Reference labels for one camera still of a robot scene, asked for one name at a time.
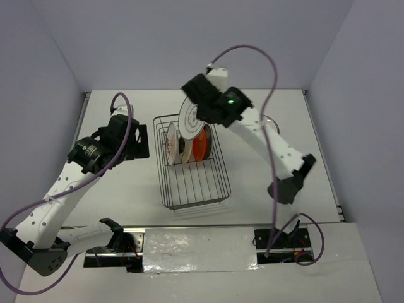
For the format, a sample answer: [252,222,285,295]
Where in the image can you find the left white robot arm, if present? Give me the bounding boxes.
[1,105,150,277]

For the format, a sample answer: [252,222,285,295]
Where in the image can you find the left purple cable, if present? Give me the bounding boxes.
[0,92,133,295]

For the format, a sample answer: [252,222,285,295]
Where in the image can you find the white plate grey rings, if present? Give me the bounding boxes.
[178,95,207,140]

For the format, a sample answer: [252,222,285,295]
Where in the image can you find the orange plate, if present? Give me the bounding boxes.
[193,124,212,161]

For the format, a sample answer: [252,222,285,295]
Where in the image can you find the silver foil covered panel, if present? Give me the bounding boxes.
[143,227,258,273]

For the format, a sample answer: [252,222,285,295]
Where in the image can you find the white plate red pattern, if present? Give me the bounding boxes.
[263,115,280,134]

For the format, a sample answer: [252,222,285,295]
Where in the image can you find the cream plate dark centre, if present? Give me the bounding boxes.
[179,136,193,164]

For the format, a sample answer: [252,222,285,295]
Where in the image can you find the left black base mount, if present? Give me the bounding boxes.
[83,230,145,273]

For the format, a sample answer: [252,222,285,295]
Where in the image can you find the purple cable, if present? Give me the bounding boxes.
[210,45,326,267]
[0,92,133,295]

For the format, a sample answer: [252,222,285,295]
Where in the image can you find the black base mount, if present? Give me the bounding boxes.
[252,227,314,264]
[83,230,145,273]

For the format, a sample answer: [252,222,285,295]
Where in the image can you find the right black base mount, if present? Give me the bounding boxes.
[252,227,314,264]

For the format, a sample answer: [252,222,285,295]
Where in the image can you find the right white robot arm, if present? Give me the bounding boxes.
[178,68,316,205]

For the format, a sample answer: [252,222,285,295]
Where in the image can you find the white plate brown floral pattern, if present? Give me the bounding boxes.
[166,122,179,166]

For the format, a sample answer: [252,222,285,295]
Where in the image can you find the grey wire dish rack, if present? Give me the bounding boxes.
[153,114,231,211]

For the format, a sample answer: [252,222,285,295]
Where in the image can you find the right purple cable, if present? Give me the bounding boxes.
[210,45,326,267]

